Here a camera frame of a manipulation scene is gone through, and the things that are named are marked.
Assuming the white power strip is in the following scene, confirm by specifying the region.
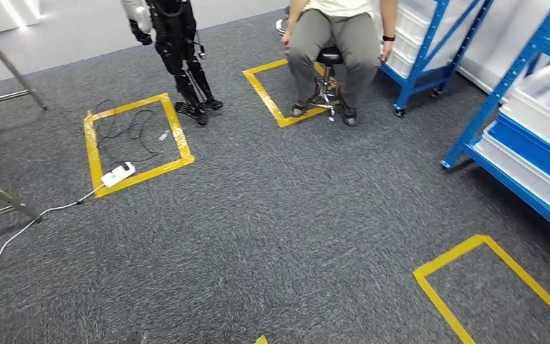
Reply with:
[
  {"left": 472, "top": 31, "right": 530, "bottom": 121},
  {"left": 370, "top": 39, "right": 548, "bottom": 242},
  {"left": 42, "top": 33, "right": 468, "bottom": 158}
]
[{"left": 100, "top": 161, "right": 137, "bottom": 189}]

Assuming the thin black floor cable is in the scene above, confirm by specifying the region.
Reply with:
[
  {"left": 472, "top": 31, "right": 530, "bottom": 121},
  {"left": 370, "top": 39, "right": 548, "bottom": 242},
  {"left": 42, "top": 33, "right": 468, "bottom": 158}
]
[{"left": 95, "top": 98, "right": 162, "bottom": 168}]

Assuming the stainless steel workbench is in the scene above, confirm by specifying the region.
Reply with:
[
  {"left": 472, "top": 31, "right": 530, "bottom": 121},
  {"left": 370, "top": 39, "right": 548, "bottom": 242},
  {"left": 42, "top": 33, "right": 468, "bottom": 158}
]
[{"left": 0, "top": 16, "right": 48, "bottom": 226}]

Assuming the white power cable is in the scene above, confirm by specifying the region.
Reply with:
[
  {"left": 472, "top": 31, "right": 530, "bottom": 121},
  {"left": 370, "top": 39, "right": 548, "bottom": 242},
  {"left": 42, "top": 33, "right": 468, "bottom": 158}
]
[{"left": 0, "top": 183, "right": 106, "bottom": 310}]

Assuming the yellow floor tape square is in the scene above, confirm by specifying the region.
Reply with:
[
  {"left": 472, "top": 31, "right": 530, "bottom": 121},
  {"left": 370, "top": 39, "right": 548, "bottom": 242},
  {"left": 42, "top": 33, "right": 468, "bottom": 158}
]
[
  {"left": 83, "top": 92, "right": 196, "bottom": 199},
  {"left": 242, "top": 57, "right": 340, "bottom": 129}
]

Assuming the black chrome stool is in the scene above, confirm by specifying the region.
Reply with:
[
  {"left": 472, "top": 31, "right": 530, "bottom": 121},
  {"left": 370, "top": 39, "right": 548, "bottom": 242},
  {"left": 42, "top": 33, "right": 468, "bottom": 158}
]
[{"left": 302, "top": 46, "right": 344, "bottom": 123}]

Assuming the black standing humanoid robot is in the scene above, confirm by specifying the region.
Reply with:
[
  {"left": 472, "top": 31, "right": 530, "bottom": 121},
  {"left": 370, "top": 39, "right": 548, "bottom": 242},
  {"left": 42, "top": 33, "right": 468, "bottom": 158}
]
[{"left": 120, "top": 0, "right": 225, "bottom": 127}]

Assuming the person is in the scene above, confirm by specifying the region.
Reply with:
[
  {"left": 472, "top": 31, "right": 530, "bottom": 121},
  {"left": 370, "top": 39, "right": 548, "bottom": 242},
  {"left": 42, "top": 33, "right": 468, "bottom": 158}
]
[{"left": 281, "top": 0, "right": 400, "bottom": 127}]

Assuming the white car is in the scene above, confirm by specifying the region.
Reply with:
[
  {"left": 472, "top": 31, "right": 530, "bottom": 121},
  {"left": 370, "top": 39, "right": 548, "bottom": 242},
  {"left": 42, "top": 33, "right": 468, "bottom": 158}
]
[{"left": 455, "top": 0, "right": 550, "bottom": 96}]

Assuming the blue steel shelf rack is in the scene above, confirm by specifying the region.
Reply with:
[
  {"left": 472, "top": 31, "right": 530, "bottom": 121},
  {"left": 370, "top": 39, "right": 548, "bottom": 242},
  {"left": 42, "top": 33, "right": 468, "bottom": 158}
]
[
  {"left": 440, "top": 0, "right": 550, "bottom": 247},
  {"left": 381, "top": 0, "right": 494, "bottom": 119}
]

